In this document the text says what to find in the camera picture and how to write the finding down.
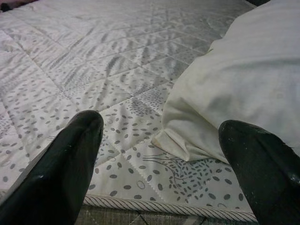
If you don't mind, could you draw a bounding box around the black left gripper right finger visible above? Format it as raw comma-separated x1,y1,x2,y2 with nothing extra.
218,120,300,225

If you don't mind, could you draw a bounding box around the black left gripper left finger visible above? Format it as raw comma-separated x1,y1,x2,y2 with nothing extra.
0,110,104,225

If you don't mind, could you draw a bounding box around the cream pillow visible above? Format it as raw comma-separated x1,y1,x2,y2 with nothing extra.
151,0,300,165

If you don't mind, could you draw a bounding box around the white quilted mattress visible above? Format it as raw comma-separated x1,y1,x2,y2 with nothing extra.
0,0,300,225

